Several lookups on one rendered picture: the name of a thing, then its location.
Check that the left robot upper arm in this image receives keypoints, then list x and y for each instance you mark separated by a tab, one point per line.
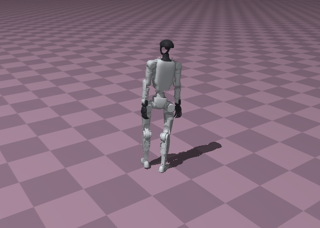
150	65

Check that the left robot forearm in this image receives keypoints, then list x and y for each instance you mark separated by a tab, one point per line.
145	92

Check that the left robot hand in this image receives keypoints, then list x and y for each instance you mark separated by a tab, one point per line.
144	110

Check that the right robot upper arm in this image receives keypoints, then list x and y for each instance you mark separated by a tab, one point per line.
177	74

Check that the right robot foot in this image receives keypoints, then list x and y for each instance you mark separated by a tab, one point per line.
162	168

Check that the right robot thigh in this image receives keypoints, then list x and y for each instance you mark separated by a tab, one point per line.
168	120

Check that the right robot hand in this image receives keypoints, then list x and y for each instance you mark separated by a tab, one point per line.
178	110

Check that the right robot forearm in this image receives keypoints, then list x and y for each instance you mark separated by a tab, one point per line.
177	92

